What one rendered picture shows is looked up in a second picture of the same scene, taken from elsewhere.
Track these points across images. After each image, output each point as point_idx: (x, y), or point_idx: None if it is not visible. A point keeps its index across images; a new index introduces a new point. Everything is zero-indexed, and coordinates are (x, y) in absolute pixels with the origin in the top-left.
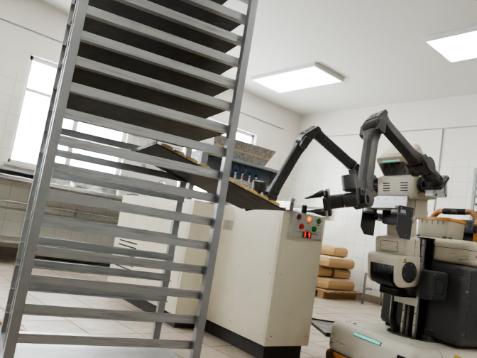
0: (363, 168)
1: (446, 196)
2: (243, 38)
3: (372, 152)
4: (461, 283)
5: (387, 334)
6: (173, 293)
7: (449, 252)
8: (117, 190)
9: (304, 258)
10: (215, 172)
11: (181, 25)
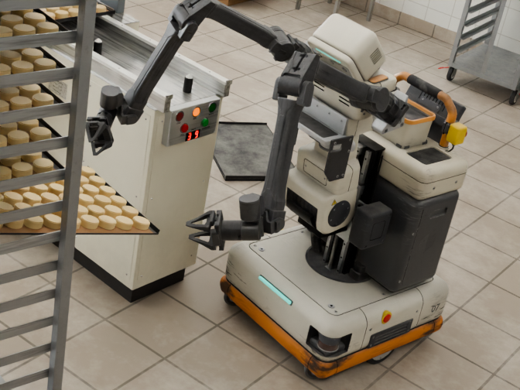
0: (273, 172)
1: (402, 125)
2: (79, 39)
3: (288, 141)
4: (408, 223)
5: (303, 276)
6: (14, 384)
7: (400, 176)
8: None
9: (189, 162)
10: (53, 235)
11: None
